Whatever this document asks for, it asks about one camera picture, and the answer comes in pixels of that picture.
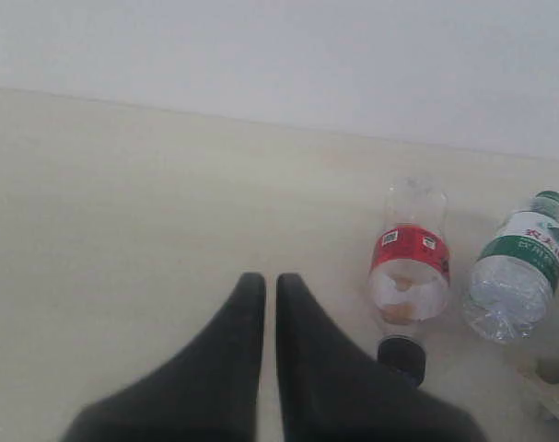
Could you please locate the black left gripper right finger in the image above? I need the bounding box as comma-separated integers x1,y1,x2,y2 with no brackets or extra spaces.
275,273,484,441

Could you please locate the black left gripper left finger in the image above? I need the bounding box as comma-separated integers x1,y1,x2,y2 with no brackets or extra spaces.
63,273,266,441

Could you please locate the red label clear bottle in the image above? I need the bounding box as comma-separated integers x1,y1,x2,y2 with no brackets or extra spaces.
367,178,451,387

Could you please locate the green label water bottle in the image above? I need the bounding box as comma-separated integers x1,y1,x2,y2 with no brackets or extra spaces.
464,190,559,343

